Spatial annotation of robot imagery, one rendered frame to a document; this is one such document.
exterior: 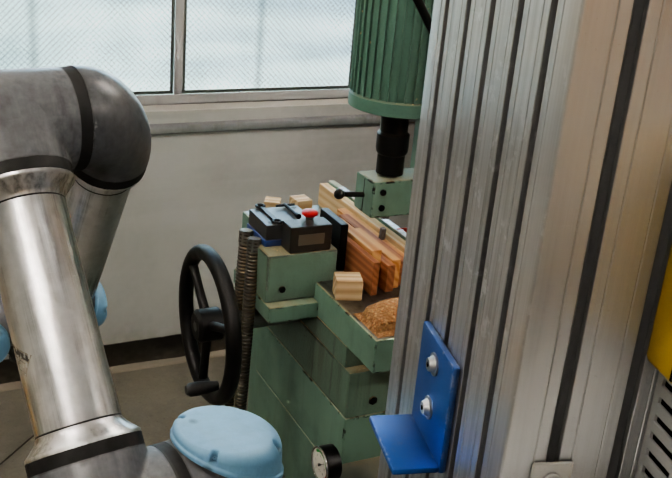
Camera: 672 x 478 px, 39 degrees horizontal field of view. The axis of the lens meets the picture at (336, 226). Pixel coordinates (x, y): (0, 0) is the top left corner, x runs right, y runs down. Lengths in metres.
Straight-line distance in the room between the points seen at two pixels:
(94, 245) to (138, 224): 1.77
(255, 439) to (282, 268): 0.70
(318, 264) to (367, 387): 0.23
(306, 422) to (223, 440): 0.84
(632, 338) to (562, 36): 0.19
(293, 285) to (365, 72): 0.39
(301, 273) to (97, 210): 0.58
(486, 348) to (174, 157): 2.39
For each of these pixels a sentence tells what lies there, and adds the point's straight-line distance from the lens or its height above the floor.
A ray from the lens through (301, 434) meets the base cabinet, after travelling 1.85.
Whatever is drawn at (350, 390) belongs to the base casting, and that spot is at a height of 0.77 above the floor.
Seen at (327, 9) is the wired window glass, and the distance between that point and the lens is 3.14.
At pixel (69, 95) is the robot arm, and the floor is 1.35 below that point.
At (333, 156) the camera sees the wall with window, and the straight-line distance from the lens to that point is 3.19.
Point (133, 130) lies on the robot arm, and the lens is 1.09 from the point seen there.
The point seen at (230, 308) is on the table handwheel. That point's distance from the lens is 1.59.
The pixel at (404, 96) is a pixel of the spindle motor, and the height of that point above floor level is 1.24.
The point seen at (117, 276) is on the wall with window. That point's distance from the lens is 3.06.
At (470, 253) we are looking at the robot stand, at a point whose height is 1.36.
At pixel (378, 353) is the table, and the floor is 0.88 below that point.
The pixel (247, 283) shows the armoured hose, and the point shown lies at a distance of 1.70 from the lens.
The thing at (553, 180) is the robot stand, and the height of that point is 1.45.
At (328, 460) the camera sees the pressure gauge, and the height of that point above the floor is 0.68.
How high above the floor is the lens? 1.60
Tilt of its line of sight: 21 degrees down
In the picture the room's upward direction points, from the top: 5 degrees clockwise
